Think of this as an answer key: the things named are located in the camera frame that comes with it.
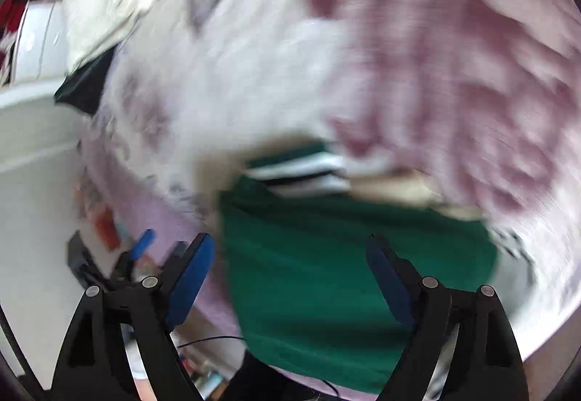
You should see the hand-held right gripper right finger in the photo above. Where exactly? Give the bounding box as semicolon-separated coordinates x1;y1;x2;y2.
365;234;531;401

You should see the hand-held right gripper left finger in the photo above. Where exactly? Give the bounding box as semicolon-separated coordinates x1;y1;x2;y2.
50;233;216;401

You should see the green and cream varsity jacket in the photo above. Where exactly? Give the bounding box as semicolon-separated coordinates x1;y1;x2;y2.
218;143;534;395

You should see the floral fleece blanket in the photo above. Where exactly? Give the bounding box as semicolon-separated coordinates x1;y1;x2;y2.
75;0;581;395

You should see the white furniture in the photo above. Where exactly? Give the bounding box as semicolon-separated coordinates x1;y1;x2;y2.
0;0;94;177

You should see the dark cloth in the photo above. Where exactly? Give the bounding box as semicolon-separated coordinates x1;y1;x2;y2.
53;46;116;117

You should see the white fluffy cloth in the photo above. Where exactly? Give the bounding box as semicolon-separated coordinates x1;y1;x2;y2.
62;0;157;71

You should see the black cable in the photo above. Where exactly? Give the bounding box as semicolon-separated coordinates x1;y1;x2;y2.
176;335;247;349

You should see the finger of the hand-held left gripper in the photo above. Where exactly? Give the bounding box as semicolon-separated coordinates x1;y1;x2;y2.
113;228;158;288
160;241;190;277

